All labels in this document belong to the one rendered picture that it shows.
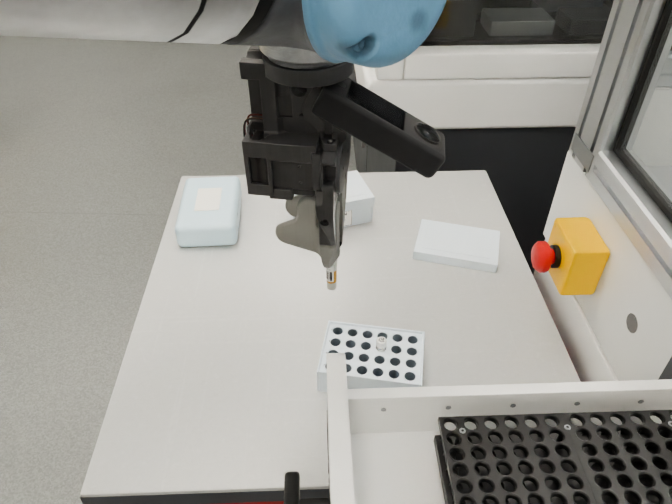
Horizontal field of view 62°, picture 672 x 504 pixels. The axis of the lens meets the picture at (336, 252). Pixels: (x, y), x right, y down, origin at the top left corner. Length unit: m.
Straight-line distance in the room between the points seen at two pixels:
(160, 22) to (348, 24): 0.07
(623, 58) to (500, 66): 0.42
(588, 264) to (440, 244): 0.25
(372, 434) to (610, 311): 0.33
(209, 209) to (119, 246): 1.34
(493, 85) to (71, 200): 1.88
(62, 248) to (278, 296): 1.58
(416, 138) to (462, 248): 0.45
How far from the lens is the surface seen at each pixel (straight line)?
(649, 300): 0.67
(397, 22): 0.24
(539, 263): 0.74
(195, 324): 0.80
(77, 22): 0.20
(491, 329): 0.80
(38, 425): 1.78
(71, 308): 2.06
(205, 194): 0.97
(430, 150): 0.46
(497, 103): 1.16
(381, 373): 0.70
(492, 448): 0.52
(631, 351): 0.71
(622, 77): 0.73
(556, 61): 1.16
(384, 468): 0.57
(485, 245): 0.91
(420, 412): 0.57
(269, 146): 0.47
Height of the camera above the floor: 1.34
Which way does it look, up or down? 40 degrees down
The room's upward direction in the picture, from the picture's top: straight up
